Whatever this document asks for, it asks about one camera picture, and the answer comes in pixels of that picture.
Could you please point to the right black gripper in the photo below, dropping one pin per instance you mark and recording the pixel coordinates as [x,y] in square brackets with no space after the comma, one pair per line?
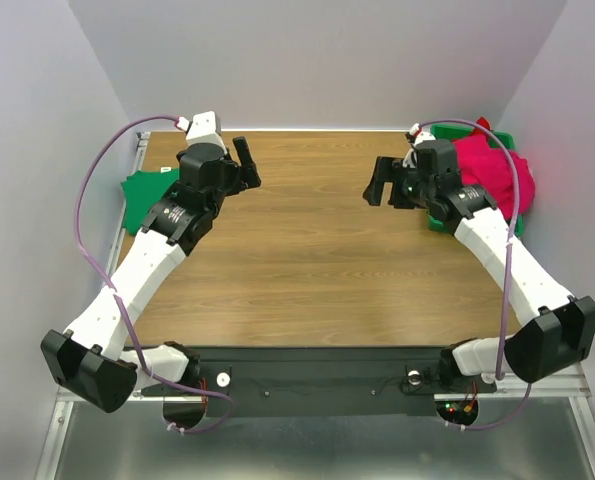
[394,186]

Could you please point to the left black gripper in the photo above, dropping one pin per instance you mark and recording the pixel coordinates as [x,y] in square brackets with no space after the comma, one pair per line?
[248,171]

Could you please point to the pink t shirt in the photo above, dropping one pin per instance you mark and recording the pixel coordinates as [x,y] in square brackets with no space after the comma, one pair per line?
[481,164]

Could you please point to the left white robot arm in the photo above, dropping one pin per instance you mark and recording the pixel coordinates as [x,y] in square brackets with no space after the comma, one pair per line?
[89,358]

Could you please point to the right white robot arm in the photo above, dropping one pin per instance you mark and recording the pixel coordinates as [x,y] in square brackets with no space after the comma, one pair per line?
[557,328]

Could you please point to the green plastic bin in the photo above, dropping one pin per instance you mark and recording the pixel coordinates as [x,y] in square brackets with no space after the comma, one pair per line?
[454,132]

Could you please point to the dark red t shirt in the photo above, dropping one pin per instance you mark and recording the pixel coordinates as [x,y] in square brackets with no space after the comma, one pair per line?
[482,121]

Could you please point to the folded green t shirt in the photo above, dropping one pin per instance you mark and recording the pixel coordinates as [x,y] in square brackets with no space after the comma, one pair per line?
[141,191]

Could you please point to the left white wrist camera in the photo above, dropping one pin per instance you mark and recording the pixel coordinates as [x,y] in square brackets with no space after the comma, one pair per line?
[205,128]

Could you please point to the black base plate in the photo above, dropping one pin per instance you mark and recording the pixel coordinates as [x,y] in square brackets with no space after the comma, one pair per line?
[335,381]

